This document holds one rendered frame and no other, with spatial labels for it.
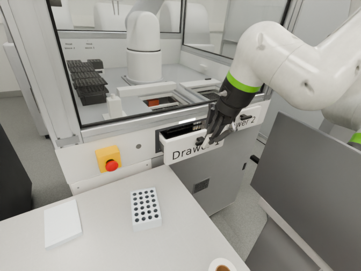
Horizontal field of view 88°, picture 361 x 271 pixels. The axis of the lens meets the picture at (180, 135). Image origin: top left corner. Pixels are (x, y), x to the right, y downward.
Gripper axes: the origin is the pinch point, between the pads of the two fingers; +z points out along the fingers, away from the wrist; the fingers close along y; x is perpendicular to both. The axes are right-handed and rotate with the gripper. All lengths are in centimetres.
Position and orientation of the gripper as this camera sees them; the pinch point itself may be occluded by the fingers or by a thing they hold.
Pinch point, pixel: (208, 141)
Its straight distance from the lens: 68.7
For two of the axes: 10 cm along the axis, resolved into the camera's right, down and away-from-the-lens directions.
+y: 4.6, 7.5, -4.7
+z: -2.3, 6.2, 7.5
